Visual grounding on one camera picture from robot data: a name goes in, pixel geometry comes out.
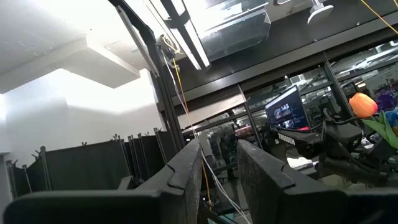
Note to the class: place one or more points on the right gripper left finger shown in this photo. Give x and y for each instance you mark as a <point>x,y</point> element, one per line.
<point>183,180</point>

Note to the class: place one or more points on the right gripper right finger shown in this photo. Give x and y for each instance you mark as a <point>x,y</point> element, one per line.
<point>264,186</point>

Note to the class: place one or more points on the orange artificial tulip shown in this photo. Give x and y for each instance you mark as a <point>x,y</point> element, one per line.
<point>362,105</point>

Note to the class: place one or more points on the purple artificial flower bunch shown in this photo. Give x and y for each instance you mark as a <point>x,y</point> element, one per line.
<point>387,101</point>

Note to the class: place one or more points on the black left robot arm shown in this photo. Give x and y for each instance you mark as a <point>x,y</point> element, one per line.
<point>342,155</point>

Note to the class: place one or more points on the white cloth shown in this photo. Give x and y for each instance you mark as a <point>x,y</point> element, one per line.
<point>300,162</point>

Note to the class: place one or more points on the computer monitor lit screen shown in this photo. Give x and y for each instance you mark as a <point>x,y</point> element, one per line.
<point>287,110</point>

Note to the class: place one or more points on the black partition panels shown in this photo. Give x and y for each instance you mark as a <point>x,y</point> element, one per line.
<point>77,165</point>

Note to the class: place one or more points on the overhead light bar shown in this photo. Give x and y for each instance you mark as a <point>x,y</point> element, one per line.
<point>186,37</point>

